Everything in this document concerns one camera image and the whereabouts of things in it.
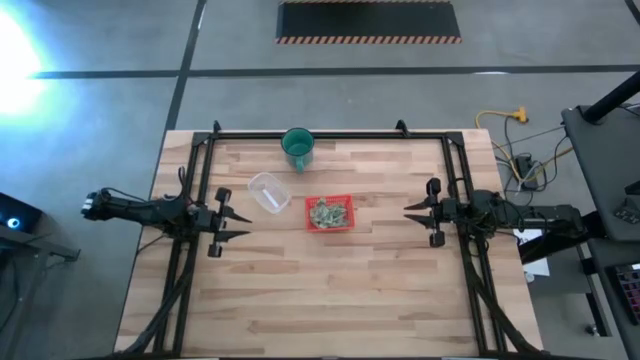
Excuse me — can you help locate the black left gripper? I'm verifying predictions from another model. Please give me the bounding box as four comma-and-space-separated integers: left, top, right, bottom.
197, 186, 253, 259

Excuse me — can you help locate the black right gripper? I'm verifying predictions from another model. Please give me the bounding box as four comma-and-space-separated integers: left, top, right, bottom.
403, 176, 459, 249

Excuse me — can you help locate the clear plastic container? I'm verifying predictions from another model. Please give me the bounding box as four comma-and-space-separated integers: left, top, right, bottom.
247, 171, 293, 215

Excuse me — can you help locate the orange plastic basket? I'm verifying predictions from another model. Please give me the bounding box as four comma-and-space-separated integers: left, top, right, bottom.
304, 193, 356, 234

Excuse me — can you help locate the green mug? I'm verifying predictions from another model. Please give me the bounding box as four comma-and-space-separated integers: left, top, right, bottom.
280, 127, 316, 174

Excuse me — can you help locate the black power strip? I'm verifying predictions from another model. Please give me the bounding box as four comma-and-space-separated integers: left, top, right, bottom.
514, 153, 540, 190

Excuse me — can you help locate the white paper sheet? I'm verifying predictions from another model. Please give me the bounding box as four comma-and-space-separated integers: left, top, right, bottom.
511, 227, 551, 279

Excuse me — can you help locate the black stand beam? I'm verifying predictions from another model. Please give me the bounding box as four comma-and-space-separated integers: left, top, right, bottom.
518, 212, 609, 265

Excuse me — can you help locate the dark grey side table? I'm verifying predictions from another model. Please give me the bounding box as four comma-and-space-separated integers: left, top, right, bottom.
579, 237, 640, 360

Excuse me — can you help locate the grey desk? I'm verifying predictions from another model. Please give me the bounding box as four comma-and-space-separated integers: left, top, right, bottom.
560, 103, 640, 242

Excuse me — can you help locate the black side cart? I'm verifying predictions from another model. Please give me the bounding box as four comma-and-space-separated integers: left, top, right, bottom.
0, 224, 81, 360

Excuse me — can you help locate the black hazard-striped floor mat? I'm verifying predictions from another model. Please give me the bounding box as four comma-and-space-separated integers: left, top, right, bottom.
275, 0, 463, 45

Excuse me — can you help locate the small black desk object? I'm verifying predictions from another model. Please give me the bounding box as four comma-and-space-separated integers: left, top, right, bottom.
613, 197, 640, 225

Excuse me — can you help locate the black box with blue light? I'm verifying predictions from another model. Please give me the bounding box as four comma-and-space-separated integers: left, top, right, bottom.
0, 192, 44, 234

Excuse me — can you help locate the black pole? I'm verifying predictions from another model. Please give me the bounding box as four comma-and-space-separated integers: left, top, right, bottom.
582, 69, 640, 125

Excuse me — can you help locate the black keyboard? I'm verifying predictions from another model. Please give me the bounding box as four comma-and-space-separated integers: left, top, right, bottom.
612, 262, 640, 326

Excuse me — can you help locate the black aluminium table frame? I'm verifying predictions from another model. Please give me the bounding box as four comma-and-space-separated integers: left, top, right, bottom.
119, 119, 539, 359

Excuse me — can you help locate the yellow extension cord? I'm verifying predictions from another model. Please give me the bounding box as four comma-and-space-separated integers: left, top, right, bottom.
474, 105, 575, 184

